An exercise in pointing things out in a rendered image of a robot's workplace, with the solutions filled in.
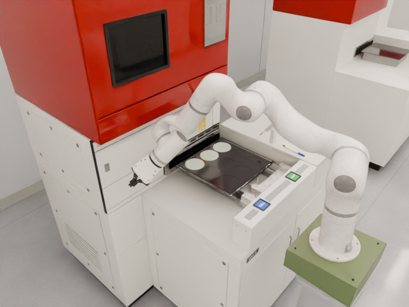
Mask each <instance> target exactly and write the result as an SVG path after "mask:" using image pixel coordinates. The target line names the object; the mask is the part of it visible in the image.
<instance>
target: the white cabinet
mask: <svg viewBox="0 0 409 307"><path fill-rule="evenodd" d="M326 177H327V174H326V175H325V176H324V177H323V178H322V179H321V180H320V181H319V182H318V183H317V184H316V185H315V186H314V187H313V188H312V190H311V192H309V193H308V195H306V196H305V198H303V199H302V201H300V203H299V204H297V206H295V207H294V209H292V210H291V212H289V213H288V215H286V217H285V218H283V220H281V221H280V223H278V224H277V226H275V228H274V229H272V231H271V232H269V234H268V235H266V237H264V238H263V240H261V242H260V243H258V245H257V246H255V248H254V249H252V251H250V253H249V254H247V256H246V257H244V259H243V260H241V261H239V260H237V259H236V258H235V257H233V256H231V255H230V254H229V253H227V252H225V251H224V250H222V249H221V248H220V247H218V246H216V245H215V244H213V243H212V242H211V241H209V240H207V239H206V238H205V237H203V236H202V235H200V234H199V233H197V232H196V231H194V230H193V229H191V228H190V227H188V226H187V225H185V224H184V223H182V222H181V221H179V220H178V219H177V218H175V217H173V216H172V215H171V214H169V213H168V212H166V211H164V210H163V209H162V208H160V207H159V206H157V205H155V204H154V203H153V202H151V201H149V199H147V198H145V197H144V196H142V203H143V209H144V218H145V227H146V232H147V241H148V247H149V256H150V265H151V270H152V280H153V285H154V287H156V288H157V289H158V290H159V291H160V292H162V293H163V294H164V295H165V296H166V297H167V298H168V299H169V300H171V301H172V302H173V303H174V304H176V305H177V307H271V305H272V304H273V303H274V302H275V301H276V299H277V298H278V297H279V296H280V295H281V293H282V292H283V291H284V289H285V288H286V287H287V286H288V285H289V283H290V282H291V281H292V280H293V279H294V277H295V276H296V274H295V273H294V272H293V271H292V270H290V269H289V268H287V267H285V266H284V259H285V253H286V249H287V248H288V247H289V246H290V245H291V244H292V243H293V242H294V241H295V239H296V238H297V237H298V236H299V235H300V234H301V233H302V232H303V231H304V230H305V229H306V228H307V227H308V226H309V225H310V224H311V223H312V222H313V221H314V220H315V219H316V218H317V217H318V216H319V215H320V214H322V213H323V207H324V200H325V196H326Z"/></svg>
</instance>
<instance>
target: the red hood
mask: <svg viewBox="0 0 409 307"><path fill-rule="evenodd" d="M229 7H230V0H0V47H1V51H2V54H3V56H4V60H5V64H6V66H7V69H8V72H9V76H10V79H11V81H12V85H13V88H14V90H15V93H16V94H18V95H19V96H21V97H23V98H24V99H26V100H27V101H29V102H31V103H32V104H34V105H36V106H37V107H39V108H40V109H42V110H44V111H45V112H47V113H49V114H50V115H52V116H53V117H55V118H57V119H58V120H60V121H61V122H63V123H65V124H66V125H68V126H70V127H71V128H73V129H74V130H76V131H78V132H79V133H81V134H82V135H84V136H86V137H87V138H89V139H91V140H92V141H94V142H95V143H97V144H99V145H100V146H101V145H103V144H105V143H107V142H109V141H111V140H113V139H115V138H117V137H119V136H121V135H123V134H125V133H127V132H130V131H132V130H134V129H136V128H138V127H140V126H142V125H144V124H146V123H148V122H150V121H152V120H154V119H156V118H158V117H160V116H162V115H165V114H167V113H169V112H171V111H173V110H175V109H177V108H179V107H181V106H183V105H186V104H187V102H188V100H189V99H190V98H191V96H192V95H193V93H194V91H195V90H196V88H197V86H198V85H199V84H200V82H201V81H202V80H203V79H204V78H205V77H206V76H207V75H208V74H211V73H220V74H224V75H227V72H228V40H229Z"/></svg>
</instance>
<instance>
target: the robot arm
mask: <svg viewBox="0 0 409 307"><path fill-rule="evenodd" d="M216 102H219V103H220V104H221V105H222V106H223V107H224V108H225V110H226V111H227V112H228V114H229V115H230V116H231V117H232V118H234V119H235V120H237V121H240V122H254V121H256V120H257V119H259V118H260V116H261V115H262V114H263V113H264V114H266V115H267V117H268V118H269V120H270V121H271V123H272V124H273V126H274V128H275V130H276V131H277V132H278V133H279V134H280V135H281V136H282V137H283V138H284V139H286V140H287V141H288V142H290V143H292V144H293V145H294V146H296V147H298V148H300V149H301V150H304V151H306V152H310V153H315V154H320V155H322V156H325V157H326V158H328V159H330V161H331V162H330V165H329V169H328V172H327V177H326V196H325V200H324V207H323V215H322V219H321V226H320V227H318V228H316V229H314V230H313V231H312V232H311V234H310V236H309V244H310V246H311V248H312V250H313V251H314V252H315V253H316V254H317V255H319V256H320V257H322V258H324V259H327V260H329V261H334V262H339V263H343V262H348V261H352V260H353V259H355V258H356V257H358V254H359V253H360V243H359V241H358V239H357V238H356V236H354V230H355V225H356V221H357V216H358V211H359V208H360V202H361V199H362V197H363V193H364V190H365V185H366V179H367V175H368V166H369V152H368V150H367V148H366V147H365V146H364V145H363V144H362V143H361V142H360V141H357V140H356V139H353V138H351V137H349V136H346V135H342V134H340V133H336V132H332V131H330V130H326V129H324V128H322V127H320V126H318V125H316V124H314V123H313V122H312V121H310V120H308V119H307V118H306V117H304V116H303V115H301V114H300V113H298V112H297V111H296V110H295V109H294V108H293V107H292V106H291V105H290V104H289V102H288V101H287V100H286V98H285V97H284V95H283V94H282V93H281V92H280V91H279V90H278V89H277V88H276V87H275V86H274V85H272V84H271V83H269V82H266V81H263V80H260V81H257V82H254V83H252V84H251V85H250V86H249V87H248V88H247V89H246V90H245V91H241V90H239V89H238V87H237V86H236V84H235V82H234V81H233V79H232V78H230V77H229V76H227V75H224V74H220V73H211V74H208V75H207V76H206V77H205V78H204V79H203V80H202V81H201V82H200V84H199V85H198V86H197V88H196V90H195V91H194V93H193V95H192V96H191V98H190V99H189V100H188V102H187V104H186V105H185V107H184V108H183V110H182V112H181V113H180V114H179V115H178V114H171V115H165V116H163V117H161V118H160V119H158V121H157V122H156V124H155V125H154V127H153V128H152V132H151V134H152V137H153V139H154V140H155V141H156V143H157V147H156V148H155V149H154V150H153V149H152V150H151V153H150V154H148V155H146V156H145V157H143V158H142V159H141V160H139V161H138V162H137V163H136V164H135V165H134V166H133V167H132V168H131V169H132V171H133V179H132V180H130V183H129V184H128V185H129V186H130V187H132V186H133V187H134V186H136V185H137V184H138V183H143V184H145V185H146V186H148V185H149V184H150V182H151V181H153V180H154V179H155V178H156V176H157V175H158V174H159V173H160V172H161V171H162V169H163V167H164V166H165V165H166V164H167V163H168V162H170V161H171V160H172V159H173V158H174V157H175V156H176V155H177V154H178V153H179V152H181V151H182V150H183V149H184V148H185V147H186V146H187V145H188V140H187V138H186V137H185V136H184V135H183V134H182V133H184V134H187V135H189V134H191V133H194V132H195V131H196V129H197V128H198V126H199V125H200V124H201V122H202V121H203V120H204V118H205V117H206V116H207V115H208V113H209V112H210V111H211V109H212V108H213V106H214V105H215V104H216ZM170 125H172V126H174V127H175V128H177V129H178V130H179V131H178V130H174V131H173V132H172V133H171V132H170V130H169V127H170ZM138 177H139V178H140V179H138Z"/></svg>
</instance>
